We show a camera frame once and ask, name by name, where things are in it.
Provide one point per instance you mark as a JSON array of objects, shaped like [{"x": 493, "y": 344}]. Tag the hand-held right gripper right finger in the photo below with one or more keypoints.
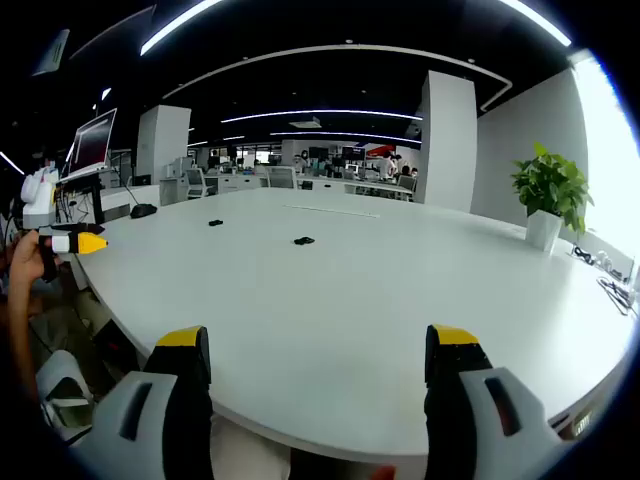
[{"x": 480, "y": 420}]

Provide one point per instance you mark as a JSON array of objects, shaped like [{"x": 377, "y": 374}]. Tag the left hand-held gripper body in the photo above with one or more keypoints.
[{"x": 39, "y": 200}]

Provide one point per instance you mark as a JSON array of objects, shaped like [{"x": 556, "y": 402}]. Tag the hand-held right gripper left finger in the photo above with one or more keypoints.
[{"x": 150, "y": 425}]

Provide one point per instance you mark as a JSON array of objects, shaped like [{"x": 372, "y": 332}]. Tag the black plastic buckle part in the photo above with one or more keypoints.
[
  {"x": 216, "y": 222},
  {"x": 304, "y": 240}
]

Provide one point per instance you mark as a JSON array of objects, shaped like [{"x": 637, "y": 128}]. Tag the person's left hand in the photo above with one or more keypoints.
[{"x": 30, "y": 257}]

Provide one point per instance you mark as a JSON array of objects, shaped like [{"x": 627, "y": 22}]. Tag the black computer mouse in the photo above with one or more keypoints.
[{"x": 142, "y": 211}]

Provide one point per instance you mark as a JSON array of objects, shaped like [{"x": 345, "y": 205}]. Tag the computer monitor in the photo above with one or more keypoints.
[{"x": 92, "y": 142}]

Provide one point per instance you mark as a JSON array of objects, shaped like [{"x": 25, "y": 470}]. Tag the grey white chair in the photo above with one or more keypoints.
[{"x": 65, "y": 390}]

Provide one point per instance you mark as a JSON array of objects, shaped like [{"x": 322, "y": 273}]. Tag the person's beige trousers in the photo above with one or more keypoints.
[{"x": 250, "y": 450}]

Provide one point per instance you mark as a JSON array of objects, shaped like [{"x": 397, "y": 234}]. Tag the white office chair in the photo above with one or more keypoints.
[
  {"x": 281, "y": 177},
  {"x": 196, "y": 182}
]

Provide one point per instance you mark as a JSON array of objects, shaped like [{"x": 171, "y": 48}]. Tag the ceiling light strip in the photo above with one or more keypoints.
[
  {"x": 542, "y": 22},
  {"x": 175, "y": 27}
]

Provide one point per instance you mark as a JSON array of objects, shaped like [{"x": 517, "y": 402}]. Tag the potted green plant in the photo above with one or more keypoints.
[{"x": 550, "y": 190}]

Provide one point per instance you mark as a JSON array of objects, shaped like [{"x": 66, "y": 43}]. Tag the row of white cabinets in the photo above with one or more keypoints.
[{"x": 360, "y": 187}]

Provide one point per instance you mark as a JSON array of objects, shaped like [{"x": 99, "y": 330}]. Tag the bright window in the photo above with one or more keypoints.
[{"x": 607, "y": 150}]

